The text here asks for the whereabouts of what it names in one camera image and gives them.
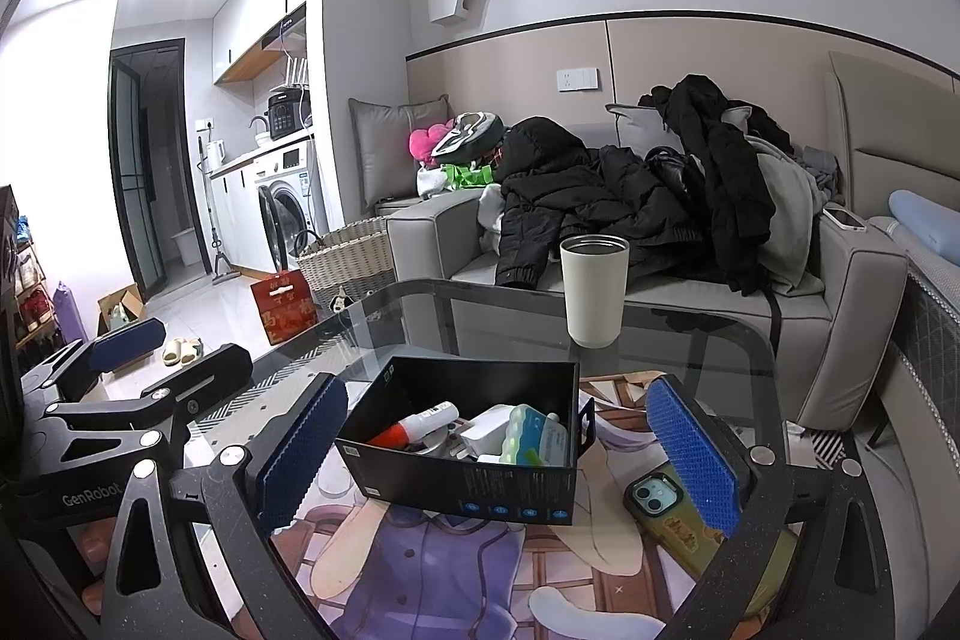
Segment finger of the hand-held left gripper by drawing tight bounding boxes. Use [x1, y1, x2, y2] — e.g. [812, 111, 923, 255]
[21, 319, 167, 405]
[45, 344, 254, 453]

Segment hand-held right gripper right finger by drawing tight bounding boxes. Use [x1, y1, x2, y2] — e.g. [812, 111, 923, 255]
[645, 374, 893, 640]

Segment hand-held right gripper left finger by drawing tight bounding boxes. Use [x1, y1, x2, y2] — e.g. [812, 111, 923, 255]
[97, 372, 353, 640]

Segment white bottle with red cap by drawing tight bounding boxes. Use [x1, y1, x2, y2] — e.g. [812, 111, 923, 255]
[366, 401, 460, 450]

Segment round silver USB hub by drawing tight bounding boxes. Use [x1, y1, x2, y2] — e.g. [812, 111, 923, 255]
[409, 430, 466, 461]

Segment green and blue plastic box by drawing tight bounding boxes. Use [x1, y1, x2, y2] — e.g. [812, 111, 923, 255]
[499, 404, 575, 467]

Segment black storage box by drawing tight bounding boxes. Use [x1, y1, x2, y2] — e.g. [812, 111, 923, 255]
[334, 355, 597, 527]

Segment large white power adapter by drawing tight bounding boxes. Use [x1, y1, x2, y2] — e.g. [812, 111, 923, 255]
[457, 404, 518, 457]

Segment person's left hand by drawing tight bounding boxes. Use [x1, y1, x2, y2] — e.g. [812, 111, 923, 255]
[75, 524, 117, 622]

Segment cardboard box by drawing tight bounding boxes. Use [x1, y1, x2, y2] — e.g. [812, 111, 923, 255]
[97, 284, 147, 337]

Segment purple bag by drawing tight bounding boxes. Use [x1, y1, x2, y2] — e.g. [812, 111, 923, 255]
[51, 281, 83, 345]

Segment phone in green case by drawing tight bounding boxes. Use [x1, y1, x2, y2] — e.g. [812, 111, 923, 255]
[624, 471, 800, 615]

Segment red gift bag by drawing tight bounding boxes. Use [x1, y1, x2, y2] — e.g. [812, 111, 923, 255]
[250, 271, 320, 345]

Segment storage shelf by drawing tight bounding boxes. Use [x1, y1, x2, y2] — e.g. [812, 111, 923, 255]
[0, 184, 57, 378]

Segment upright mop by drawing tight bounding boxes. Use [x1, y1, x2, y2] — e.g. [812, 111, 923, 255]
[196, 136, 239, 287]

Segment white base cabinet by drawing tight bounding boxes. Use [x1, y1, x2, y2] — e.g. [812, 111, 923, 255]
[210, 160, 260, 271]

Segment black framed glass door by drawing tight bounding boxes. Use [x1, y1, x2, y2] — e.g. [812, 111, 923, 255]
[109, 38, 187, 300]

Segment wicker basket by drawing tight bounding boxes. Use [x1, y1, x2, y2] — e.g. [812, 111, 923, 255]
[296, 218, 398, 311]

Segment cream tumbler cup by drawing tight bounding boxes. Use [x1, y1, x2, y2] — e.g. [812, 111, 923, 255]
[559, 235, 631, 348]

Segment printed desk mat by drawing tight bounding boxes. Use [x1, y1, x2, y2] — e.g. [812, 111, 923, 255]
[270, 370, 758, 640]

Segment white washing machine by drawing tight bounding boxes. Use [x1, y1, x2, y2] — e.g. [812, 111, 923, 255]
[253, 139, 331, 274]

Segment grey sofa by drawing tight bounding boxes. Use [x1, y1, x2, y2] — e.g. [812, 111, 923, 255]
[375, 182, 910, 431]

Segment grey hoodie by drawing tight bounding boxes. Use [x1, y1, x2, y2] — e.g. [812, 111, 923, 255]
[742, 134, 835, 298]

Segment grey quilted mattress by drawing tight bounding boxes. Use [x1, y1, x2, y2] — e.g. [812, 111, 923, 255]
[855, 220, 960, 640]

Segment black countertop appliance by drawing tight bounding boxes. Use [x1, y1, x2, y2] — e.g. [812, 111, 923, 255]
[268, 89, 312, 140]

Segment black puffer jacket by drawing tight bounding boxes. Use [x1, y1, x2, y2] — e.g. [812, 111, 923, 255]
[495, 116, 721, 290]

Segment white cloth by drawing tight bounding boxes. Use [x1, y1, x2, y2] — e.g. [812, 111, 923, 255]
[476, 186, 512, 255]

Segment pink plush toy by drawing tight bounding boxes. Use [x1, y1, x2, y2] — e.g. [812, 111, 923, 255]
[409, 122, 458, 165]

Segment green cloth item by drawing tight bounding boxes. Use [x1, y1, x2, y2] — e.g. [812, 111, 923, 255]
[442, 160, 503, 191]

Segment light blue pillow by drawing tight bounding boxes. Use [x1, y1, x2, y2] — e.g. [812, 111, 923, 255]
[889, 190, 960, 270]

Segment range hood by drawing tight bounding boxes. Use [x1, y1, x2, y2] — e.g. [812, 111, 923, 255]
[259, 6, 308, 50]

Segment beige headboard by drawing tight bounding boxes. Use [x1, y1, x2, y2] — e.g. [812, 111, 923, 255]
[825, 51, 960, 221]

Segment white wall cabinets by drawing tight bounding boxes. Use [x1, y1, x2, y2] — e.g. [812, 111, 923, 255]
[212, 0, 308, 85]

